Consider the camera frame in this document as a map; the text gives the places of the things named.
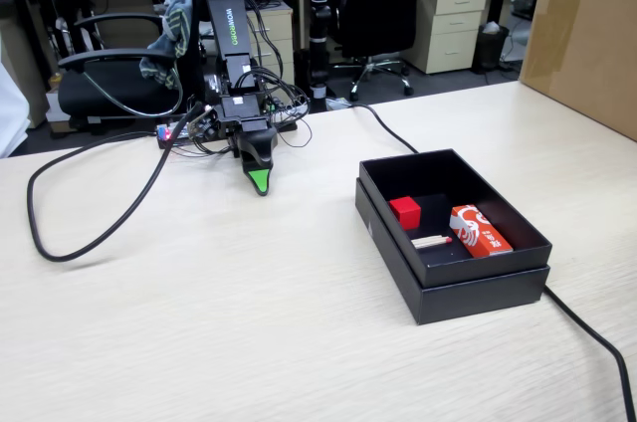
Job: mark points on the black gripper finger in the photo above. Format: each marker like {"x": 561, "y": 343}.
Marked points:
{"x": 259, "y": 143}
{"x": 260, "y": 183}

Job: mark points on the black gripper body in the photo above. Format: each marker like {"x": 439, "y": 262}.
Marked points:
{"x": 241, "y": 111}

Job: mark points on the red wooden cube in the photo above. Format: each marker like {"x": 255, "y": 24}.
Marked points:
{"x": 405, "y": 210}

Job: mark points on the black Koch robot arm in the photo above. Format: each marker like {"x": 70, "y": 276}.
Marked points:
{"x": 230, "y": 24}

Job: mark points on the black cardboard box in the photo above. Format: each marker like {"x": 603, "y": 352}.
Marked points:
{"x": 478, "y": 270}

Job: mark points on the black open box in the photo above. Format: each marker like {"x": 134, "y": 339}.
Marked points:
{"x": 478, "y": 300}

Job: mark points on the large brown cardboard box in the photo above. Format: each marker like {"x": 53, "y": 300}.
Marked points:
{"x": 582, "y": 39}

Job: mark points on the controller circuit board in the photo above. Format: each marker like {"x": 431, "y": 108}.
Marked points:
{"x": 171, "y": 135}

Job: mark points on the small beige drawer cabinet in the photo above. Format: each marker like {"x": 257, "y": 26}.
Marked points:
{"x": 276, "y": 39}

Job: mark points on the blue striped cloth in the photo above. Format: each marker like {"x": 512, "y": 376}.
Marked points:
{"x": 171, "y": 29}

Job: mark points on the black vertical pole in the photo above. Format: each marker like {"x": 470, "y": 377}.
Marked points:
{"x": 319, "y": 19}

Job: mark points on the black office chair with armrests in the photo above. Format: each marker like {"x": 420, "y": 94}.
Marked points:
{"x": 109, "y": 88}

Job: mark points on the black mesh office chair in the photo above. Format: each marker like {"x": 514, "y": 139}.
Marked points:
{"x": 378, "y": 4}

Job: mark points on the red tipped matchstick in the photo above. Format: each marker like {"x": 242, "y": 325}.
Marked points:
{"x": 429, "y": 245}
{"x": 433, "y": 239}
{"x": 430, "y": 242}

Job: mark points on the large beige drawer cabinet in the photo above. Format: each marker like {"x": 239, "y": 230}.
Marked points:
{"x": 448, "y": 29}

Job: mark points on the orange white matchbox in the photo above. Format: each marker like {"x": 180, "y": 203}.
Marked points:
{"x": 480, "y": 233}

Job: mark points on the white garment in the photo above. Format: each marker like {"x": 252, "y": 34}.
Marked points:
{"x": 11, "y": 113}

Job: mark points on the black trash bin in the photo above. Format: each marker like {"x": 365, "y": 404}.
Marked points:
{"x": 491, "y": 46}

